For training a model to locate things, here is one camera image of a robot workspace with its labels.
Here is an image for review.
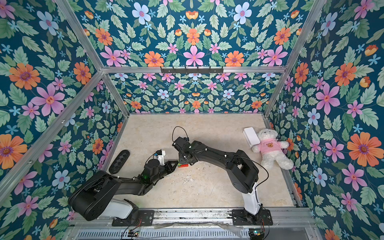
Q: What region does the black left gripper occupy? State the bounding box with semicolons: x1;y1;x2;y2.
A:
150;161;175;185

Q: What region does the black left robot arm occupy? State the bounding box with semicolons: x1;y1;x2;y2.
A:
68;159;179;221

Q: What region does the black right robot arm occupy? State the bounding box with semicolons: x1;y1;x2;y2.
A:
173;137;262;216

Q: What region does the black oval remote pad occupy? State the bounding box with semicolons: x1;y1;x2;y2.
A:
109;150;130;175

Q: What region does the white rectangular box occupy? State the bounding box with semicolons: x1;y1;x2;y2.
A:
243;127;261;148

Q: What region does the left small circuit board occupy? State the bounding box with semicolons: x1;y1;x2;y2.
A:
127;230;140;238

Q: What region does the small circuit board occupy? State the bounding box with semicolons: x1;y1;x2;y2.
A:
249;229;265;240
127;230;140;238

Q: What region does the white teddy bear pink shirt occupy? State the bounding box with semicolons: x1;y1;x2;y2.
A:
252;129;294;170

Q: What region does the right small circuit board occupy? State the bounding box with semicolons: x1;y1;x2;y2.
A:
249;229;265;240

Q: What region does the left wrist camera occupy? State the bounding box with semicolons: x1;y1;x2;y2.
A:
155;150;166;166

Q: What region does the aluminium front rail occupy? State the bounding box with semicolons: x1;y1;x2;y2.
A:
68;207;316;230

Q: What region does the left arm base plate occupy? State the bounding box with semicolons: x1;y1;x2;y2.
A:
112;210;155;227

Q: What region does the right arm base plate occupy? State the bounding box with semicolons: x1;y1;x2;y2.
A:
230;209;274;226

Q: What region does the black wall hook rail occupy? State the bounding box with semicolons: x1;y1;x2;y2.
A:
160;67;224;75

